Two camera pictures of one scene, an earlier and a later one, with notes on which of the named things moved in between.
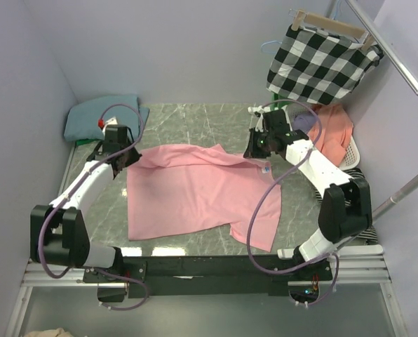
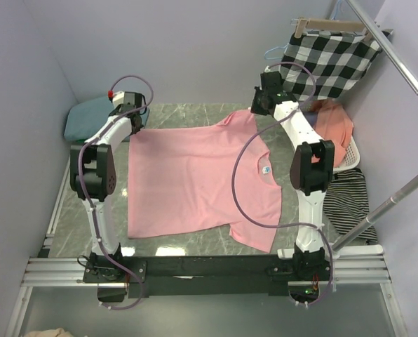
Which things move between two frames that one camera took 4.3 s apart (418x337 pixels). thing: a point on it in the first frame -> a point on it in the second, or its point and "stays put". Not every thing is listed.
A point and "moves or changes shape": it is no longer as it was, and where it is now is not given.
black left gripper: (135, 157) -> (138, 130)
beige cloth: (59, 332) stays put
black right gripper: (252, 152) -> (254, 108)
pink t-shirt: (176, 189) moves or changes shape
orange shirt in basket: (333, 128) stays put
